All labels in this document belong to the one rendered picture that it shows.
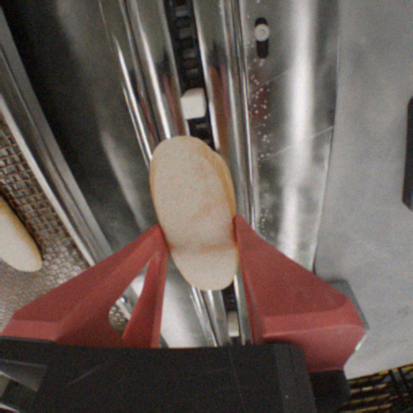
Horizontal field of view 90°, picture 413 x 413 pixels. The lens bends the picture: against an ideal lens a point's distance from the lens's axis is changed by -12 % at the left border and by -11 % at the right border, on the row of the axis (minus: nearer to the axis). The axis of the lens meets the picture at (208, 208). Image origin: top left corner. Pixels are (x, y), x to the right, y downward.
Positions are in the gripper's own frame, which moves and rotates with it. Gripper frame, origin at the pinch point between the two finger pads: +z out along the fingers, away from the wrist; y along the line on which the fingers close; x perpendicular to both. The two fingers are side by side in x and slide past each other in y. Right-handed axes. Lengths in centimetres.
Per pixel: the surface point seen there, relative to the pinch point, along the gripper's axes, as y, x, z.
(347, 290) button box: -15.6, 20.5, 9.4
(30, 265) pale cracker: 14.8, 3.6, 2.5
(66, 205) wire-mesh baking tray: 9.3, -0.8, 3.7
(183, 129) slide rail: 1.0, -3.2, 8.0
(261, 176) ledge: -4.1, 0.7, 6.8
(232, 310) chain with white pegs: 0.0, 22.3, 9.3
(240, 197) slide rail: -2.5, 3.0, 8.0
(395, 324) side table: -30.1, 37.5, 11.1
